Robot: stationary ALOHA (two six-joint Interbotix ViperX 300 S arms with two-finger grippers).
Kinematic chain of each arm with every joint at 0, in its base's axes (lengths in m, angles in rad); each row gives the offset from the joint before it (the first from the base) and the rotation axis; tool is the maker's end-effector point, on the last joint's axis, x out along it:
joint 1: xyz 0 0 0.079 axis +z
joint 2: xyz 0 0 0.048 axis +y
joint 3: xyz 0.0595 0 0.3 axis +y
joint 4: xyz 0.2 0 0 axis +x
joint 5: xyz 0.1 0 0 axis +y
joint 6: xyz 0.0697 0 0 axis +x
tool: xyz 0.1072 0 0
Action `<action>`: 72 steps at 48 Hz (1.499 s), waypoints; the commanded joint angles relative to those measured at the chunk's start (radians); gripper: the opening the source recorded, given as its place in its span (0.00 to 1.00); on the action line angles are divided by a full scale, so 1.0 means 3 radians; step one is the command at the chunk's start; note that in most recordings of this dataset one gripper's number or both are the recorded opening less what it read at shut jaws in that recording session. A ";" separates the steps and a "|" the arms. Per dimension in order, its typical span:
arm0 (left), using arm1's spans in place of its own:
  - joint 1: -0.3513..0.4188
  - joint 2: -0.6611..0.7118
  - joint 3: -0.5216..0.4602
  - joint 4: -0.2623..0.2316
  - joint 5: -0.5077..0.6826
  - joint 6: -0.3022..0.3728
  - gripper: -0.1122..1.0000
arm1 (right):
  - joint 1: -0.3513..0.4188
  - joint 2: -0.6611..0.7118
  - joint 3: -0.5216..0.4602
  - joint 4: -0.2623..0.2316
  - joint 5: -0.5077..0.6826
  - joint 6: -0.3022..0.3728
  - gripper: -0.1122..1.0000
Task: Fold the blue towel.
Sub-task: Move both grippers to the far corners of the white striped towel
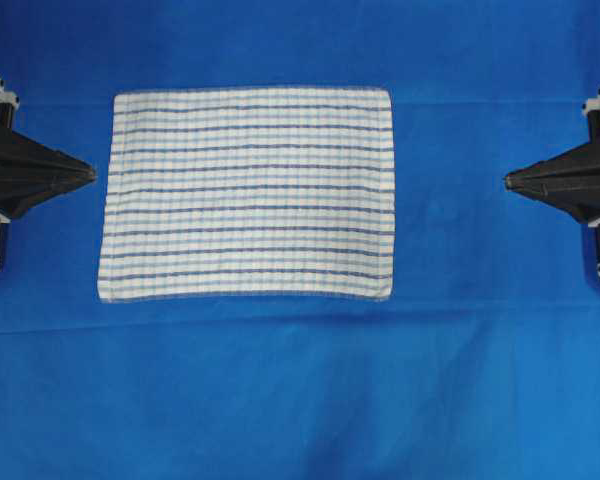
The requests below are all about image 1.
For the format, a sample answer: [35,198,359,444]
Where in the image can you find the blue striped white towel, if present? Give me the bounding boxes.
[97,86,396,303]

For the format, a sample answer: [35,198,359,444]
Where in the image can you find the blue table cloth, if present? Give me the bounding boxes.
[0,1,600,479]

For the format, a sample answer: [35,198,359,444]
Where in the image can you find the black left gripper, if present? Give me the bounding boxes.
[0,77,96,267]

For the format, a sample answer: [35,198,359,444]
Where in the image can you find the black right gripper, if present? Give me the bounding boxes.
[504,90,600,278]

